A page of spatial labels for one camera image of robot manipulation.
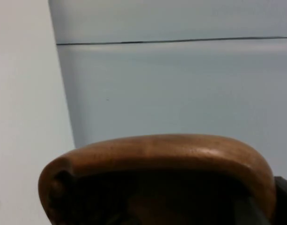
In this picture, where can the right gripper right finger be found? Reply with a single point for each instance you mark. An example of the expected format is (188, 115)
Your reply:
(284, 201)

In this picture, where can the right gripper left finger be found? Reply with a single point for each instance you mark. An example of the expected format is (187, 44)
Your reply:
(255, 213)

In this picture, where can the dark wooden cup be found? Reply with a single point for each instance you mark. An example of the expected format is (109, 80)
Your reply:
(171, 152)

